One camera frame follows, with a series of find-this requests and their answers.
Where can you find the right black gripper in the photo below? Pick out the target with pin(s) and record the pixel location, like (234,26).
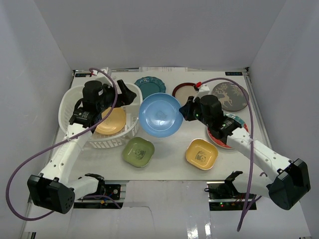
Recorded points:
(186,111)

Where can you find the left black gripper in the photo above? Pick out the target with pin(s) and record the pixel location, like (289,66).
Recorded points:
(119,92)

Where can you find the dark red rimmed plate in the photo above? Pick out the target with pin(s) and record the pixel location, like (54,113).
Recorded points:
(182,91)

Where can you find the teal scalloped plate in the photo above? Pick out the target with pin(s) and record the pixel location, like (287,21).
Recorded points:
(150,85)

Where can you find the yellow round plate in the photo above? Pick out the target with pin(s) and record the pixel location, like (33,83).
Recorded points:
(114,123)

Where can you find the blue round plate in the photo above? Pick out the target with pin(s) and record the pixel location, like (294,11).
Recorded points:
(159,115)

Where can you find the red and teal plate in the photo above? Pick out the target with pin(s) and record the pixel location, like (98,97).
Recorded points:
(219,142)

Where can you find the yellow square panda plate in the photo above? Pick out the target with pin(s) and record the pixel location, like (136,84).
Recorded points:
(201,154)

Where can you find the grey reindeer plate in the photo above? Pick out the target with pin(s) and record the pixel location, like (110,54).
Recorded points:
(232,97)

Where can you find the green square panda plate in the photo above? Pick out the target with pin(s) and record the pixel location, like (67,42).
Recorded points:
(138,152)

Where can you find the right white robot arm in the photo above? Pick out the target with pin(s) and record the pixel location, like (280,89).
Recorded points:
(289,178)

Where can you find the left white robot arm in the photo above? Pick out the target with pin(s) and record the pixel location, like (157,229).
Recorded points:
(51,189)

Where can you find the white plastic dish bin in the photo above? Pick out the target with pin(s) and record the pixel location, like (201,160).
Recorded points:
(97,140)

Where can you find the papers at back edge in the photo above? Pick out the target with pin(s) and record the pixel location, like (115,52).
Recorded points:
(163,69)

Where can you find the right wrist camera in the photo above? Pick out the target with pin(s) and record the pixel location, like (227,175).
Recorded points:
(201,90)

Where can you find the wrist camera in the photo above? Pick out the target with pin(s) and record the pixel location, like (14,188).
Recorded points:
(100,74)
(201,90)

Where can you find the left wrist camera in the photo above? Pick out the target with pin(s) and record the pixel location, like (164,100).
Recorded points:
(100,74)

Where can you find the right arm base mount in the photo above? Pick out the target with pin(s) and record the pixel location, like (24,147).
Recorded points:
(222,198)

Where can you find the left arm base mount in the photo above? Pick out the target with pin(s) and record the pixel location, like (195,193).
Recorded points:
(111,197)

